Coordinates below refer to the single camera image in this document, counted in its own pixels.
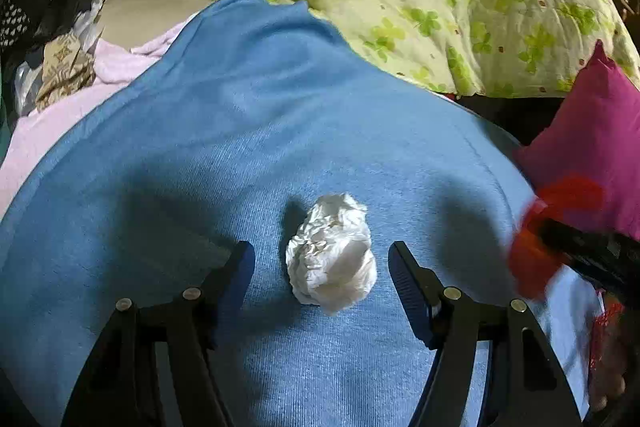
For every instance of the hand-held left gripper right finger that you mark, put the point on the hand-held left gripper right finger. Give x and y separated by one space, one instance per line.
400 272

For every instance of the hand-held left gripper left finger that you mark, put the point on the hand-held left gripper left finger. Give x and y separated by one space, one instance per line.
244 267

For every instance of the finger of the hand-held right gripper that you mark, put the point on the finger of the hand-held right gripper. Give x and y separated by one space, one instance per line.
565 239

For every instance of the white tissue paper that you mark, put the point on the white tissue paper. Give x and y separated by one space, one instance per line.
332 257

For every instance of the person's right hand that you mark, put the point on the person's right hand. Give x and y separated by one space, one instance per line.
610 377

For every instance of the magenta pillow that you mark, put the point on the magenta pillow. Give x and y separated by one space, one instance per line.
585 132

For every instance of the blue cloth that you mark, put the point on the blue cloth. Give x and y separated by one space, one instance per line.
250 132

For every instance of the pink cloth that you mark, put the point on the pink cloth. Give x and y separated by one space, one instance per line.
60 127

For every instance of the beige patterned cloth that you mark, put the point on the beige patterned cloth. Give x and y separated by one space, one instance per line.
65 72

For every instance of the cream cushion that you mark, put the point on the cream cushion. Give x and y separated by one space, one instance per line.
145 19

